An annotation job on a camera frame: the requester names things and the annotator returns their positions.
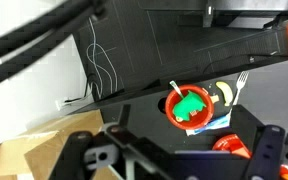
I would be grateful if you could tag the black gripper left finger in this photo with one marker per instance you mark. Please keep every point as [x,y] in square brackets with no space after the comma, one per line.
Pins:
[124,116]

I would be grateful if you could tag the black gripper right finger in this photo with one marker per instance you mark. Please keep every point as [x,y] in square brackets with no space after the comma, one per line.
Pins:
[247,123]

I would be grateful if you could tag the yellow toy banana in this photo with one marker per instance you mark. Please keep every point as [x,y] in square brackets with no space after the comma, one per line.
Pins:
[225,93]

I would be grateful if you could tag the blue white toothpaste tube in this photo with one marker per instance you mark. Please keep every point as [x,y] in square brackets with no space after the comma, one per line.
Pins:
[214,124]

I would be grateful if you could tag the tan wood scrap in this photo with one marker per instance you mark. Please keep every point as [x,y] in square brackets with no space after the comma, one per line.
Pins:
[214,99]

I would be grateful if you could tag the white plastic fork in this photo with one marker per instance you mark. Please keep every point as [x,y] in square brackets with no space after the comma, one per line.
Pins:
[176,87]

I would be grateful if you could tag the green plush toy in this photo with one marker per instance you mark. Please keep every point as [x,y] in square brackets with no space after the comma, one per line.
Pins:
[188,106]

